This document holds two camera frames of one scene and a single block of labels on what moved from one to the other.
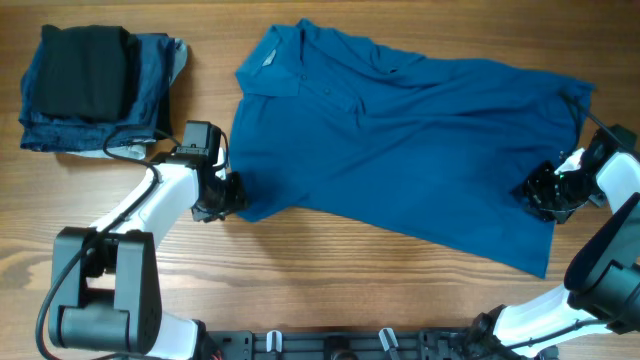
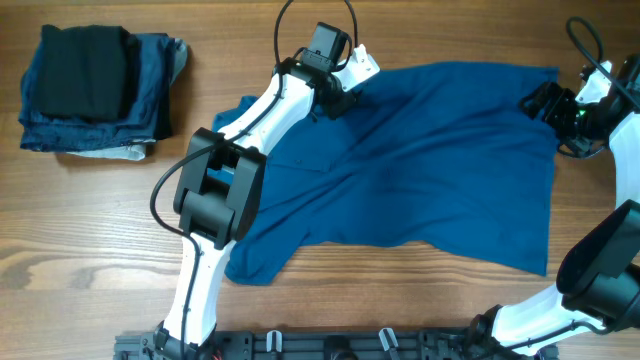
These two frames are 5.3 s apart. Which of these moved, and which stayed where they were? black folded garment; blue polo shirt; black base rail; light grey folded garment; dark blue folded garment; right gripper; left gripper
Moved: left gripper; right gripper; blue polo shirt
Stayed: dark blue folded garment; black folded garment; black base rail; light grey folded garment
